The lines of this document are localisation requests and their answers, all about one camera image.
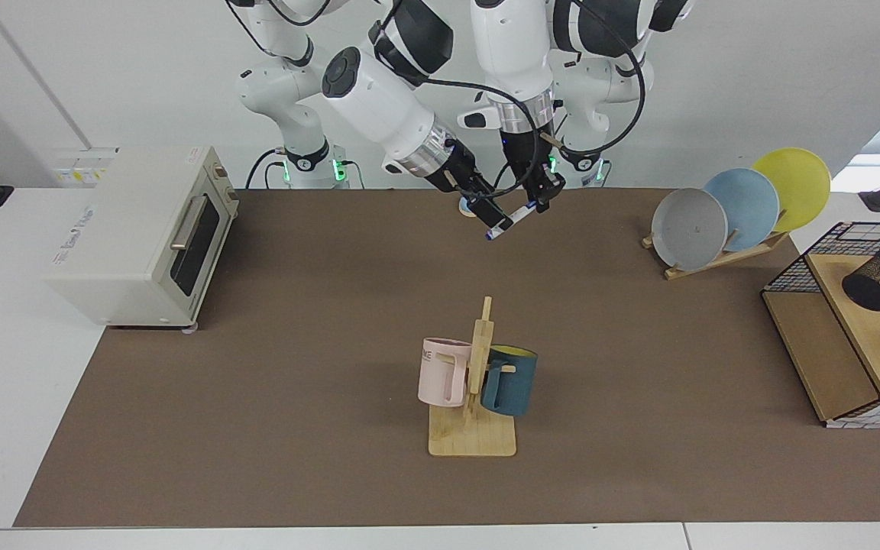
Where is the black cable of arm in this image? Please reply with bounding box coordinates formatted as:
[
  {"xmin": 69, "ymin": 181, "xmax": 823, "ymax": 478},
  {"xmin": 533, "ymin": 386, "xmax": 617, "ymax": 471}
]
[
  {"xmin": 367, "ymin": 15, "xmax": 544, "ymax": 201},
  {"xmin": 539, "ymin": 0, "xmax": 647, "ymax": 157}
]

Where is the wooden plate rack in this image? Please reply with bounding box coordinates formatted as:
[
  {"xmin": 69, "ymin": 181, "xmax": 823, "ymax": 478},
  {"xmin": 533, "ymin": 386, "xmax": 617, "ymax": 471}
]
[{"xmin": 642, "ymin": 229, "xmax": 790, "ymax": 280}]

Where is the dark blue cup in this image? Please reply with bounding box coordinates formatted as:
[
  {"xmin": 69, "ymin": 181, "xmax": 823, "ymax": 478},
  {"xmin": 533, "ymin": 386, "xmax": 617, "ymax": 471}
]
[{"xmin": 480, "ymin": 345, "xmax": 539, "ymax": 418}]

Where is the brown table cloth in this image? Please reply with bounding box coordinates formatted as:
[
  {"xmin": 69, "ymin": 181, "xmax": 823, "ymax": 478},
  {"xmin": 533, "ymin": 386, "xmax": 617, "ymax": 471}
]
[{"xmin": 14, "ymin": 188, "xmax": 880, "ymax": 528}]

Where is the grey plate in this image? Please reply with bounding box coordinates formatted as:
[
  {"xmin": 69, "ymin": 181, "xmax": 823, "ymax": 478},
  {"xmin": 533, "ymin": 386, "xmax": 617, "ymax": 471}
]
[{"xmin": 651, "ymin": 188, "xmax": 729, "ymax": 271}]

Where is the white box with yellow labels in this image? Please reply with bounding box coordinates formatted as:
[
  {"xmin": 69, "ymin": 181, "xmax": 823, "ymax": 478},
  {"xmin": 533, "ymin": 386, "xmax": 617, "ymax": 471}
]
[{"xmin": 50, "ymin": 147, "xmax": 121, "ymax": 189}]

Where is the light blue plate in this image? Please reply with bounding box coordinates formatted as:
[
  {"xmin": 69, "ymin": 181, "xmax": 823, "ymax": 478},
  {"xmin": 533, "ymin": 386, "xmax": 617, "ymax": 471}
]
[{"xmin": 704, "ymin": 168, "xmax": 781, "ymax": 253}]

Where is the pale toaster oven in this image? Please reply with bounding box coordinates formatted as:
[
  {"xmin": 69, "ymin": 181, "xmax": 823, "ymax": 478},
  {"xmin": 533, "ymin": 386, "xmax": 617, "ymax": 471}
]
[{"xmin": 43, "ymin": 147, "xmax": 241, "ymax": 331}]

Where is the black base cable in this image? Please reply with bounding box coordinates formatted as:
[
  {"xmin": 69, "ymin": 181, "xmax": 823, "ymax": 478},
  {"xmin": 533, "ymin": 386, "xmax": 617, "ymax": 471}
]
[{"xmin": 245, "ymin": 149, "xmax": 288, "ymax": 189}]

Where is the blue whiteboard marker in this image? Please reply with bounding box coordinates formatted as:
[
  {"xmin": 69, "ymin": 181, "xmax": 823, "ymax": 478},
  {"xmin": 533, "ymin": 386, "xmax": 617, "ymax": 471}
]
[{"xmin": 484, "ymin": 200, "xmax": 539, "ymax": 242}]

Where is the wire basket with wooden floor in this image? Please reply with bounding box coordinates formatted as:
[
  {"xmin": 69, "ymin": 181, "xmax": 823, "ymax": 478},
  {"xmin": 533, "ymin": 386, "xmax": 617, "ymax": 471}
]
[{"xmin": 761, "ymin": 222, "xmax": 880, "ymax": 430}]

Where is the yellow plate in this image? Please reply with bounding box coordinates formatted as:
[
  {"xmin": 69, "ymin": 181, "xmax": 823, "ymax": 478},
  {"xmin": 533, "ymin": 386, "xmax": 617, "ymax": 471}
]
[{"xmin": 752, "ymin": 147, "xmax": 832, "ymax": 233}]

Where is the wooden cup stand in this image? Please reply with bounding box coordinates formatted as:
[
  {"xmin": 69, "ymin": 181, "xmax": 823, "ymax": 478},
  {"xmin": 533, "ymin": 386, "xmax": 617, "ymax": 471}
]
[{"xmin": 429, "ymin": 296, "xmax": 518, "ymax": 458}]

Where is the pink cup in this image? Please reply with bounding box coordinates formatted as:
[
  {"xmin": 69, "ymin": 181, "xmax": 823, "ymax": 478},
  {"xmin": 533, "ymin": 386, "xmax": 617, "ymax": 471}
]
[{"xmin": 418, "ymin": 337, "xmax": 474, "ymax": 408}]

